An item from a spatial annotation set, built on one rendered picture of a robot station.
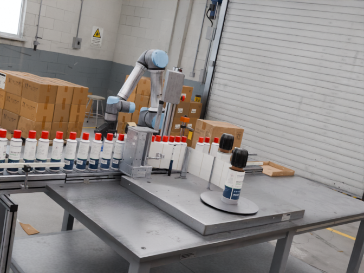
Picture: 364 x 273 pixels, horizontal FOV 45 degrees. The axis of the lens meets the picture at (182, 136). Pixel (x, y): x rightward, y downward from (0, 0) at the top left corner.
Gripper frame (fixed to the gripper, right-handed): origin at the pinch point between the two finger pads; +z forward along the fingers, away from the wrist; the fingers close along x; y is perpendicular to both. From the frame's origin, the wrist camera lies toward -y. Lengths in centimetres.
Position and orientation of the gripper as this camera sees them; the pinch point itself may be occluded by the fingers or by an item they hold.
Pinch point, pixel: (102, 149)
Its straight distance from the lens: 294.5
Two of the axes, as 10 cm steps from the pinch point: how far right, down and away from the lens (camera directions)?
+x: -7.7, -2.6, 5.8
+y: 6.0, -0.2, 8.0
